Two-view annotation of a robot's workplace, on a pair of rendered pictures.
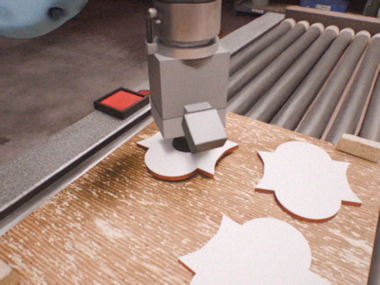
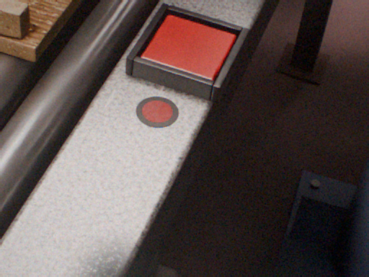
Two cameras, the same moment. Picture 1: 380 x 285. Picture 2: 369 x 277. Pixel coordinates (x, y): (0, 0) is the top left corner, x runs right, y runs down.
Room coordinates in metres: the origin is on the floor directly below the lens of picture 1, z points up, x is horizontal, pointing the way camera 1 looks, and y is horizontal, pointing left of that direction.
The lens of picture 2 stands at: (0.97, 0.00, 1.33)
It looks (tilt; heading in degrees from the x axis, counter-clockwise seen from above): 48 degrees down; 163
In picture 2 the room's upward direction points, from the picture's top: 7 degrees clockwise
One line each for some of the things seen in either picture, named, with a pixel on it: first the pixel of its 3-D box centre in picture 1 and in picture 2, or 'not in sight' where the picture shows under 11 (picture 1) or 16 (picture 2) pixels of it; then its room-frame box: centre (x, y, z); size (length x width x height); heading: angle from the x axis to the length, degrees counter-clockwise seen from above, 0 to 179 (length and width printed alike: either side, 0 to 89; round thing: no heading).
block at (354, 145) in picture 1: (359, 146); not in sight; (0.35, -0.24, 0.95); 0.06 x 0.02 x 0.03; 58
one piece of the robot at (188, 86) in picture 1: (190, 90); not in sight; (0.34, 0.00, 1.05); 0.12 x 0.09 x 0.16; 20
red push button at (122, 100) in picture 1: (122, 103); (189, 52); (0.53, 0.13, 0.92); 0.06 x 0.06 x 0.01; 57
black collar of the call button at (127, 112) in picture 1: (122, 102); (189, 50); (0.53, 0.13, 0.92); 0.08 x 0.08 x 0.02; 57
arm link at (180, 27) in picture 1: (184, 18); not in sight; (0.36, 0.01, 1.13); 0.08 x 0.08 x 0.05
